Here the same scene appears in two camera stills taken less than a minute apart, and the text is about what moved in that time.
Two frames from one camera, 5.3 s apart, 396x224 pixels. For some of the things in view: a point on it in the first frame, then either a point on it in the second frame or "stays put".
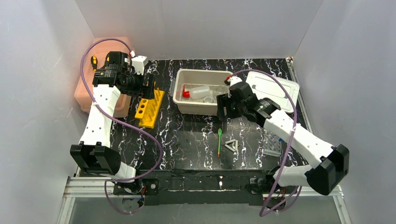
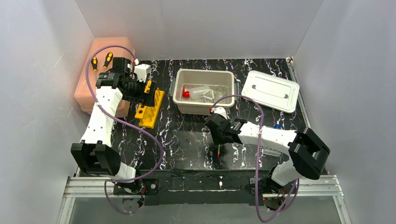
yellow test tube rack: (148, 109) stays put
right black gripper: (222, 107) to (215, 132)
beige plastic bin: (195, 92) stays put
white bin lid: (264, 86) stays put
